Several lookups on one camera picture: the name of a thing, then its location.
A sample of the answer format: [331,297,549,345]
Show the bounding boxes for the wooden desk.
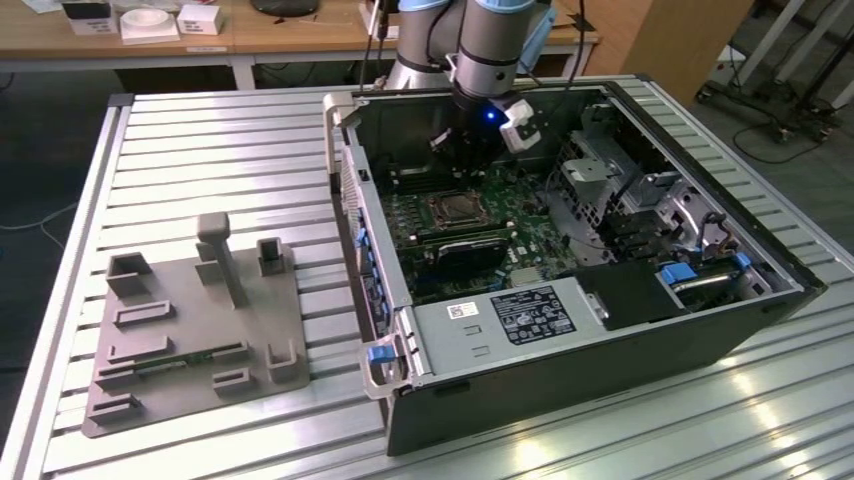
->
[0,0,601,92]

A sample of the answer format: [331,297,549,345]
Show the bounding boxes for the silver power supply unit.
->
[404,277,612,377]

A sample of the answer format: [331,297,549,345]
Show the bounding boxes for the graphics card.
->
[423,237,509,284]

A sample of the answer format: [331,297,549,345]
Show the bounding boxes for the metal socket cover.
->
[425,192,499,232]

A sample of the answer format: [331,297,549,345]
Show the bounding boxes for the CPU socket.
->
[424,190,500,234]

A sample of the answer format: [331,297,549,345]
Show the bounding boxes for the wooden cabinet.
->
[585,0,755,109]

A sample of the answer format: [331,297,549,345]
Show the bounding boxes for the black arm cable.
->
[564,0,588,94]

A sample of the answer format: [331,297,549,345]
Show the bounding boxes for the bundle of coloured wires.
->
[692,209,736,262]

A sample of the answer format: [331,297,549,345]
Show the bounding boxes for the black plastic shroud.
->
[573,260,692,332]

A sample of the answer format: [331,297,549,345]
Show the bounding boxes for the silver CPU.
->
[443,195,483,217]

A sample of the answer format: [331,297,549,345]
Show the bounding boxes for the white printed box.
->
[176,3,225,36]

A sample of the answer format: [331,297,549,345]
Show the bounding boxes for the black hanging cable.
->
[359,0,392,94]

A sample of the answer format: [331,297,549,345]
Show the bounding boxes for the black round object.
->
[249,0,322,16]

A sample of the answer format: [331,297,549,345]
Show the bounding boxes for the blue drive latch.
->
[655,261,697,288]

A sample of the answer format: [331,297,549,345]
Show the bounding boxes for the green motherboard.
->
[384,159,581,307]

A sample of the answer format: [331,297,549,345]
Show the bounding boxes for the grey parts rack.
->
[78,212,313,440]

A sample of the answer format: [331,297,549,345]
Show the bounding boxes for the metal drive cage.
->
[543,99,679,264]

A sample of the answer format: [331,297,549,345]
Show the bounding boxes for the black power supply label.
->
[488,284,579,347]

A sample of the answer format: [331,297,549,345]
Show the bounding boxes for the black open PC case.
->
[321,74,830,459]

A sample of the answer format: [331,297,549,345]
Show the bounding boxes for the white round holder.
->
[118,8,182,46]

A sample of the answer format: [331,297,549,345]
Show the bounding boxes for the white power supply sticker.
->
[444,300,484,321]

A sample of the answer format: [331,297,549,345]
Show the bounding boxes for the white box with black top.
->
[62,0,113,37]

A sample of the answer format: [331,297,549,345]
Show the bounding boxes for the green RAM stick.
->
[411,227,509,247]
[132,348,222,376]

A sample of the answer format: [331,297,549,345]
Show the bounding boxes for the metal equipment stand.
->
[692,0,854,146]

